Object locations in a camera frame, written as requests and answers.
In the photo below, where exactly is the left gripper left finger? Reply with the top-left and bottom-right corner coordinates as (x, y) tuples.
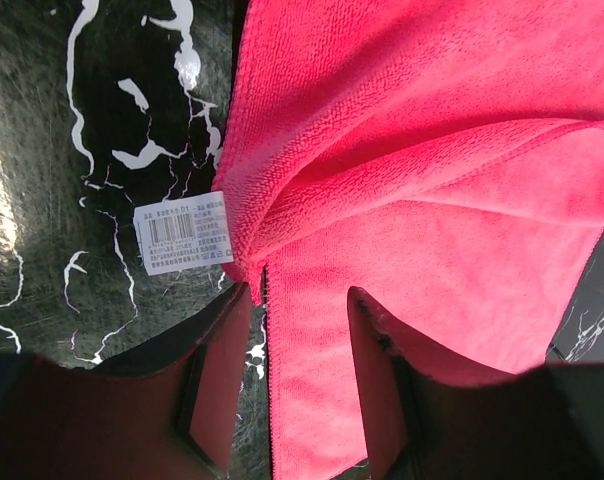
(0, 284), (251, 479)

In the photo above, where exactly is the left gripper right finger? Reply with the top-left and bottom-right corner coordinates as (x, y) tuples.
(347, 287), (604, 479)

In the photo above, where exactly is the pink towel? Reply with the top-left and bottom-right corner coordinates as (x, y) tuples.
(214, 1), (604, 479)

